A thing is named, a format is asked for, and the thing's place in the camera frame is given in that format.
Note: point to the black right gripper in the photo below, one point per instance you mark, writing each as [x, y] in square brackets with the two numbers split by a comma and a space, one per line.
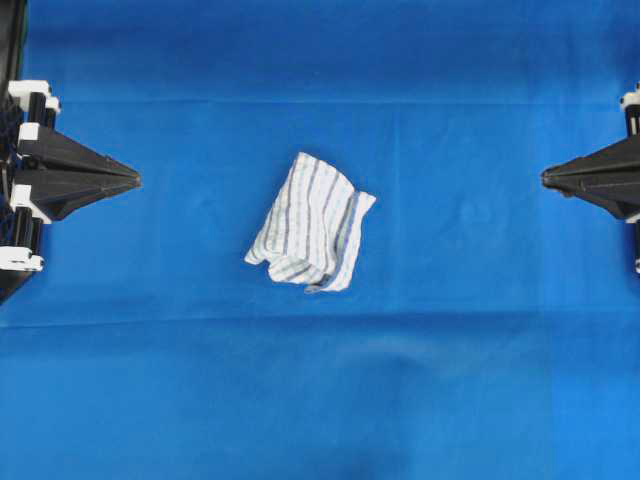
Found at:
[620, 197]

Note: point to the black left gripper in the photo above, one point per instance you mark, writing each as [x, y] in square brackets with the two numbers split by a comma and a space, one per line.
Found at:
[41, 198]

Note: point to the white blue-striped towel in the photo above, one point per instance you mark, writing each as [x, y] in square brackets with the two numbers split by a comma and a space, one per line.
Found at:
[312, 233]

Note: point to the blue table cloth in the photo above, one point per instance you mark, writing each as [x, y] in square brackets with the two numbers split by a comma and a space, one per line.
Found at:
[491, 326]

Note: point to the black frame post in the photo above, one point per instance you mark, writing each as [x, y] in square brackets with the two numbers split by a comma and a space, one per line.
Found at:
[14, 21]

